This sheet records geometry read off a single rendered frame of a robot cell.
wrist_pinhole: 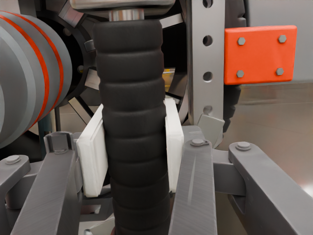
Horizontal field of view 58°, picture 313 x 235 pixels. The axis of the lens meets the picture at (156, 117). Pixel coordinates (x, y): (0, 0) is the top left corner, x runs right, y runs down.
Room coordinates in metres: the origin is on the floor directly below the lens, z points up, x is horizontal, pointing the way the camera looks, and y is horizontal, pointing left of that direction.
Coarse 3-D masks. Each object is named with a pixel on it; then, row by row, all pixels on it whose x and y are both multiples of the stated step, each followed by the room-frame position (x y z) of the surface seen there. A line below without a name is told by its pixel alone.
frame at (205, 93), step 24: (192, 0) 0.36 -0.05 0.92; (216, 0) 0.36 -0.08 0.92; (192, 24) 0.36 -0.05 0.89; (216, 24) 0.36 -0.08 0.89; (192, 48) 0.36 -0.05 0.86; (216, 48) 0.36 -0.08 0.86; (192, 72) 0.36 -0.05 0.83; (216, 72) 0.36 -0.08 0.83; (192, 96) 0.36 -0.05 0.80; (216, 96) 0.36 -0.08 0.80; (192, 120) 0.37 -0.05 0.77; (216, 120) 0.35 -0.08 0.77; (216, 144) 0.36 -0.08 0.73; (96, 216) 0.37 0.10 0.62
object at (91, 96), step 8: (48, 0) 0.78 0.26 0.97; (56, 0) 0.78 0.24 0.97; (64, 0) 0.78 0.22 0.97; (48, 8) 0.78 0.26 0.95; (56, 8) 0.78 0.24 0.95; (88, 16) 0.78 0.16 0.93; (96, 16) 0.78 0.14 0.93; (88, 24) 0.73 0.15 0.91; (88, 32) 0.73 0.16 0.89; (88, 88) 0.78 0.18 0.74; (80, 96) 0.78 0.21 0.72; (88, 96) 0.78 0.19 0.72; (96, 96) 0.78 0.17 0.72; (88, 104) 0.78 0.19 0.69; (96, 104) 0.78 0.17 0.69
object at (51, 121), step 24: (48, 24) 0.50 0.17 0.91; (72, 24) 0.46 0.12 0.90; (168, 24) 0.46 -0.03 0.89; (72, 48) 0.50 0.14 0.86; (72, 72) 0.50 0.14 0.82; (96, 72) 0.46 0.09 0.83; (72, 96) 0.47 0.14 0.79; (168, 96) 0.46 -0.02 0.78; (48, 120) 0.46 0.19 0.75; (24, 144) 0.61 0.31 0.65
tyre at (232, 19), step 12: (228, 0) 0.44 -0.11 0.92; (240, 0) 0.44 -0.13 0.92; (228, 12) 0.44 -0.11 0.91; (240, 12) 0.44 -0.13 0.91; (228, 24) 0.44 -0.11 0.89; (240, 24) 0.44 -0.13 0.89; (240, 84) 0.45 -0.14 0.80; (228, 96) 0.44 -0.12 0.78; (228, 108) 0.44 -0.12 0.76; (228, 120) 0.45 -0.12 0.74
